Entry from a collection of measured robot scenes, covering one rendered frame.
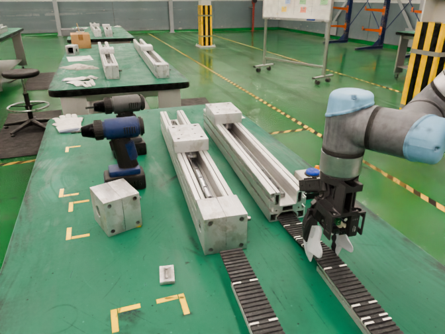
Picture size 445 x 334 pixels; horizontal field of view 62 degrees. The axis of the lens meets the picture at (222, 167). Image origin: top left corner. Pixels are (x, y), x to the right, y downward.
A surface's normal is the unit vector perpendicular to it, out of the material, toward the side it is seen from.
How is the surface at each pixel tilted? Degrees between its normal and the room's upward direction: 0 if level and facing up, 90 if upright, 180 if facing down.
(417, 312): 0
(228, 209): 0
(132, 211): 90
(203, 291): 0
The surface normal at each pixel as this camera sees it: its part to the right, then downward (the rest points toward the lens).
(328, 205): 0.00, -0.91
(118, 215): 0.59, 0.33
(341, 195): -0.97, 0.11
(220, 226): 0.26, 0.41
